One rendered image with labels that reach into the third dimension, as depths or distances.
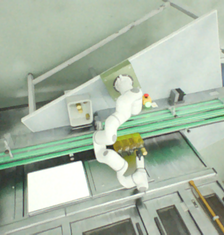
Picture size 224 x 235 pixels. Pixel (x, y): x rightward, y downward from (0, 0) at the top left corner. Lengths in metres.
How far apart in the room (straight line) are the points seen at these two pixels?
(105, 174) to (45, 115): 0.63
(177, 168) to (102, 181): 0.60
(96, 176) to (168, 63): 1.01
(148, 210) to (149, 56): 1.08
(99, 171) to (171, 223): 0.60
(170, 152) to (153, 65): 0.73
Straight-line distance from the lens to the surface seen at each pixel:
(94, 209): 1.64
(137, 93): 1.39
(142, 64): 1.75
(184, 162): 1.94
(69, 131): 1.82
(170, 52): 1.81
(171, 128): 2.01
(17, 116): 2.45
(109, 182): 1.71
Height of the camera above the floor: 2.17
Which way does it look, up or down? 46 degrees down
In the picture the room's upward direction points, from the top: 155 degrees clockwise
